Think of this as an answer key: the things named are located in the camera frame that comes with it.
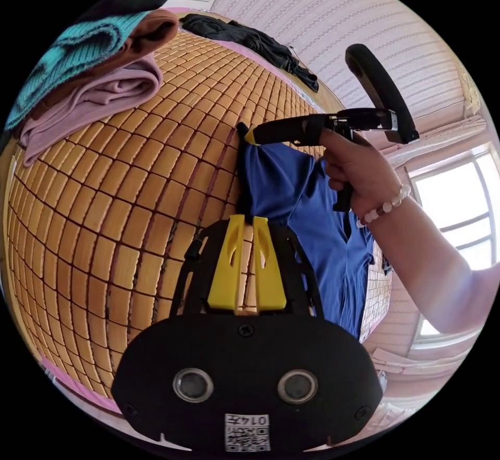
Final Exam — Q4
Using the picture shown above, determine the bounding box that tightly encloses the person's right hand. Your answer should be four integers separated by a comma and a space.
319, 129, 408, 222

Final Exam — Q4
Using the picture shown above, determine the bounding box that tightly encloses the black garment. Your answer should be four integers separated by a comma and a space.
179, 13, 320, 93

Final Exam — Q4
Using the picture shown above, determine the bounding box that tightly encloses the person's right forearm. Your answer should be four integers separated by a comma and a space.
355, 183, 500, 337

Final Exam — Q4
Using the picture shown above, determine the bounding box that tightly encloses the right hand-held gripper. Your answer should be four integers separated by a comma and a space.
236, 108, 399, 213

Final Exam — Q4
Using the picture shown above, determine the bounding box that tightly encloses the navy short sleeve shirt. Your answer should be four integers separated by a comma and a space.
235, 141, 377, 340

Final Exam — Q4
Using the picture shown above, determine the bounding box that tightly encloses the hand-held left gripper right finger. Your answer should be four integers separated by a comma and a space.
252, 216, 288, 311

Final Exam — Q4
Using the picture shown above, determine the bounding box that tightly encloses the pile of clothes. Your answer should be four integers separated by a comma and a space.
3, 0, 189, 169

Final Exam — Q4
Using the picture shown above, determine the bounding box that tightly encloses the window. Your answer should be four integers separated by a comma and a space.
393, 144, 500, 356

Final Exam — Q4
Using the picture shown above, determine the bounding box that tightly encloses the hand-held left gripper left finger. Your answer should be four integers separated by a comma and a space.
207, 214, 248, 311

